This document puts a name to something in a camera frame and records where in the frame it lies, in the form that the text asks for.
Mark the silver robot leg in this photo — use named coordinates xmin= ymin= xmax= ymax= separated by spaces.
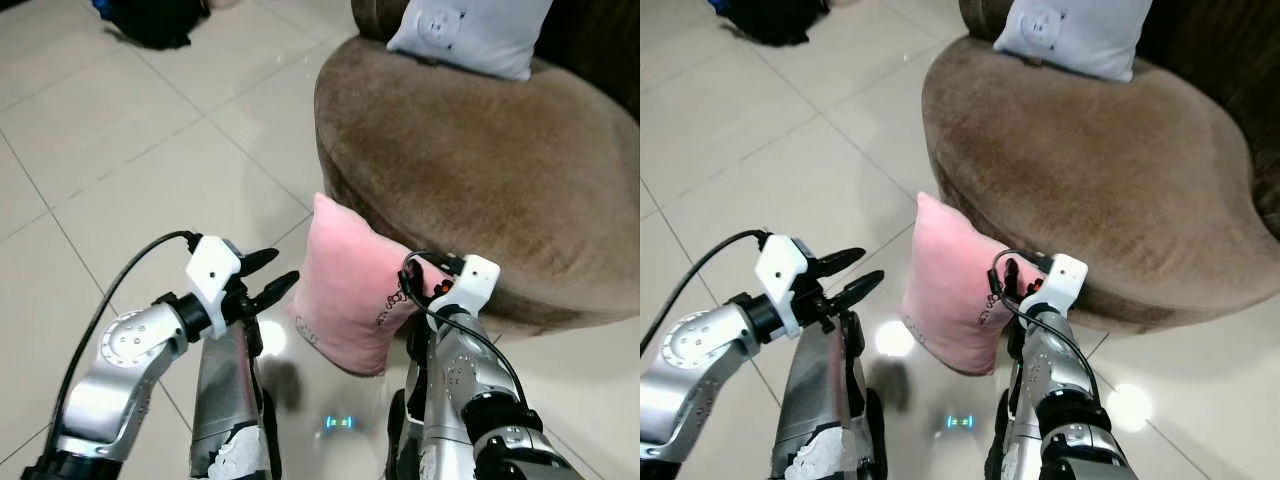
xmin=984 ymin=388 xmax=1023 ymax=480
xmin=189 ymin=312 xmax=283 ymax=480
xmin=773 ymin=315 xmax=888 ymax=480
xmin=384 ymin=335 xmax=433 ymax=480

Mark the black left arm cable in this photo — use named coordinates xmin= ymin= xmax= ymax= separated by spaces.
xmin=44 ymin=230 xmax=201 ymax=463
xmin=640 ymin=229 xmax=771 ymax=353

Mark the brown velvet sofa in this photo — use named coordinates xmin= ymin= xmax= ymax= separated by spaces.
xmin=920 ymin=0 xmax=1280 ymax=337
xmin=312 ymin=0 xmax=641 ymax=338

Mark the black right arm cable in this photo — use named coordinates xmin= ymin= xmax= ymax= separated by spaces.
xmin=989 ymin=247 xmax=1103 ymax=403
xmin=399 ymin=249 xmax=532 ymax=411

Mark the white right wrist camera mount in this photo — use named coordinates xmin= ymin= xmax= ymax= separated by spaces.
xmin=1037 ymin=252 xmax=1090 ymax=317
xmin=453 ymin=254 xmax=502 ymax=320

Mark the white bear face pillow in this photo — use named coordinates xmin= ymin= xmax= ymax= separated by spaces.
xmin=385 ymin=0 xmax=552 ymax=84
xmin=992 ymin=0 xmax=1155 ymax=84

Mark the black bag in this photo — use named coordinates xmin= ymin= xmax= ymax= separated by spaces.
xmin=707 ymin=0 xmax=832 ymax=47
xmin=92 ymin=0 xmax=212 ymax=52

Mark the silver right robot leg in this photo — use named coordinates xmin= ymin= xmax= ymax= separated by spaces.
xmin=984 ymin=388 xmax=1023 ymax=480
xmin=384 ymin=335 xmax=433 ymax=480

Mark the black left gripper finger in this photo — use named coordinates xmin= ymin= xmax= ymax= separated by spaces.
xmin=811 ymin=246 xmax=868 ymax=282
xmin=831 ymin=269 xmax=887 ymax=314
xmin=238 ymin=247 xmax=282 ymax=279
xmin=254 ymin=270 xmax=302 ymax=310

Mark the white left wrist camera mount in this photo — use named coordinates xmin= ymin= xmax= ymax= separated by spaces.
xmin=186 ymin=235 xmax=244 ymax=312
xmin=755 ymin=235 xmax=817 ymax=338

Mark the pink plush pillow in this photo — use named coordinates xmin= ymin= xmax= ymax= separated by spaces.
xmin=899 ymin=191 xmax=1047 ymax=377
xmin=292 ymin=192 xmax=453 ymax=378

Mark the silver left robot leg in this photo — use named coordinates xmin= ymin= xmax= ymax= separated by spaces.
xmin=773 ymin=315 xmax=888 ymax=480
xmin=189 ymin=312 xmax=283 ymax=480

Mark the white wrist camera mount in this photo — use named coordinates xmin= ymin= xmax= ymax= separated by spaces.
xmin=755 ymin=235 xmax=817 ymax=338
xmin=453 ymin=254 xmax=502 ymax=320
xmin=1037 ymin=252 xmax=1090 ymax=317
xmin=186 ymin=235 xmax=244 ymax=312

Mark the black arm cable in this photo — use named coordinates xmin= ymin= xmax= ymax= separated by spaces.
xmin=399 ymin=249 xmax=532 ymax=411
xmin=44 ymin=230 xmax=201 ymax=463
xmin=989 ymin=247 xmax=1103 ymax=403
xmin=640 ymin=229 xmax=771 ymax=353

